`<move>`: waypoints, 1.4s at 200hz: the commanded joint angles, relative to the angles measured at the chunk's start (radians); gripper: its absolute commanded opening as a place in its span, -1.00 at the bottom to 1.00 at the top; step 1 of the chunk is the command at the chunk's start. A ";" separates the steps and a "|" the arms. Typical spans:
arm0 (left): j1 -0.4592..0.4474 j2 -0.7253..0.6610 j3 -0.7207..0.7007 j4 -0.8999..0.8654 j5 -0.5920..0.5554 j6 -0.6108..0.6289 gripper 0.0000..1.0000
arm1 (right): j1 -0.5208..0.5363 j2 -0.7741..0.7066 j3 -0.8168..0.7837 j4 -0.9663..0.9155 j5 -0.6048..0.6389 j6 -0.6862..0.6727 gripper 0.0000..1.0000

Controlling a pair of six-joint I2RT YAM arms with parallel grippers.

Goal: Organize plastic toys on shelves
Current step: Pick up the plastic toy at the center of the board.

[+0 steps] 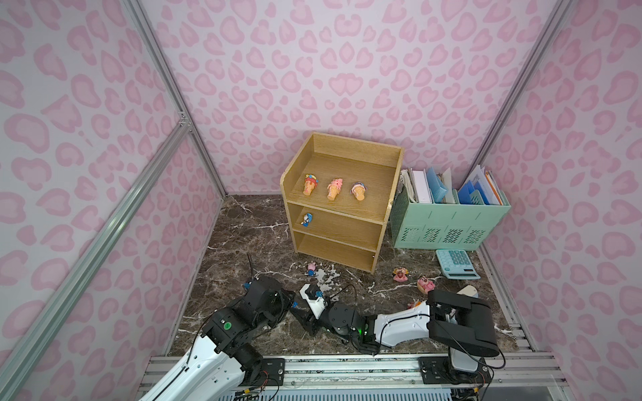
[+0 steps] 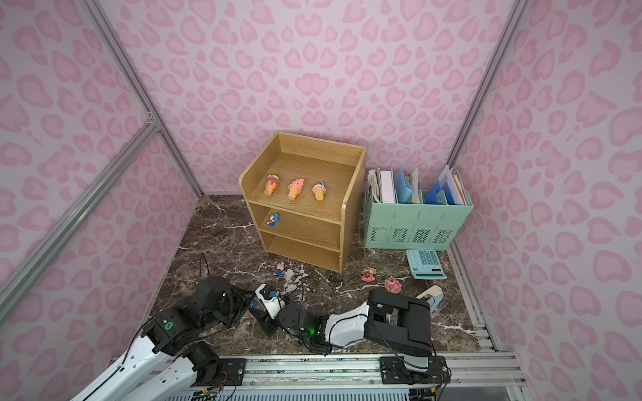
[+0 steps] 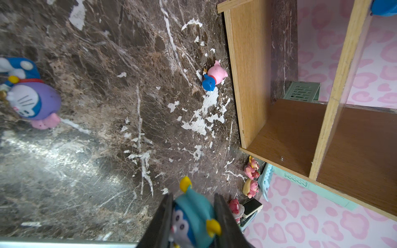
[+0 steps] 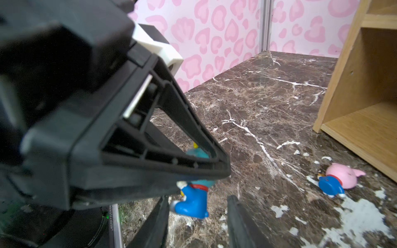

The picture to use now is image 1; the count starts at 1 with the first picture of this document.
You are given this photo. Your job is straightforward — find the small blue figure toy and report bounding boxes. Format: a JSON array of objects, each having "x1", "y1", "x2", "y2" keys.
[{"x1": 301, "y1": 213, "x2": 314, "y2": 227}]

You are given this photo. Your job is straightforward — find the pink ice cream cone toy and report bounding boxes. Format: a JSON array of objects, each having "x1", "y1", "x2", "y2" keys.
[{"x1": 327, "y1": 178, "x2": 344, "y2": 202}]

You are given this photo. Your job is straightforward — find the sprinkled ice cream cone toy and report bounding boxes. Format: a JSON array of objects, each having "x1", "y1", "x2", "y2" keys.
[{"x1": 303, "y1": 174, "x2": 319, "y2": 196}]

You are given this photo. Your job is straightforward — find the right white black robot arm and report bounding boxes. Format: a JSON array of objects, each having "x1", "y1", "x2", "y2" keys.
[{"x1": 290, "y1": 287, "x2": 502, "y2": 363}]

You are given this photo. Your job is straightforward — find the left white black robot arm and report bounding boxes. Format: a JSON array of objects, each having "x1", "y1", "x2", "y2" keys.
[{"x1": 142, "y1": 277, "x2": 295, "y2": 400}]

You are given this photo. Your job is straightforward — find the pink round toy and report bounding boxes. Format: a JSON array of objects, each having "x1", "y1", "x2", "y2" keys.
[{"x1": 416, "y1": 277, "x2": 436, "y2": 295}]

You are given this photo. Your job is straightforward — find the wooden three-tier shelf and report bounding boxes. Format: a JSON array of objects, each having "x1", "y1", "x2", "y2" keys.
[{"x1": 280, "y1": 133, "x2": 404, "y2": 272}]

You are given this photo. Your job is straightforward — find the mint green calculator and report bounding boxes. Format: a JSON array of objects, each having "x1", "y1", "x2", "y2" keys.
[{"x1": 436, "y1": 250, "x2": 481, "y2": 280}]

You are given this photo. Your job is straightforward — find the white blue stapler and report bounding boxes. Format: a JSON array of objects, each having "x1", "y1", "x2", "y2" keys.
[{"x1": 457, "y1": 285, "x2": 479, "y2": 298}]

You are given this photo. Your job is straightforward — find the mint green file organizer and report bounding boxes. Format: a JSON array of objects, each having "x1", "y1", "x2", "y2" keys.
[{"x1": 390, "y1": 190, "x2": 511, "y2": 251}]

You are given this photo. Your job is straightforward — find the papers and folders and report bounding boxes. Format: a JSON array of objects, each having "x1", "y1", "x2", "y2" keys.
[{"x1": 396, "y1": 165, "x2": 510, "y2": 207}]

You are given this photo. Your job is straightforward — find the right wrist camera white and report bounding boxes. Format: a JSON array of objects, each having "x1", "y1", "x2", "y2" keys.
[{"x1": 299, "y1": 284, "x2": 326, "y2": 320}]

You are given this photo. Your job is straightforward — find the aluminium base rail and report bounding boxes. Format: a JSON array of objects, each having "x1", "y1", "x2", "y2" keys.
[{"x1": 135, "y1": 353, "x2": 573, "y2": 400}]

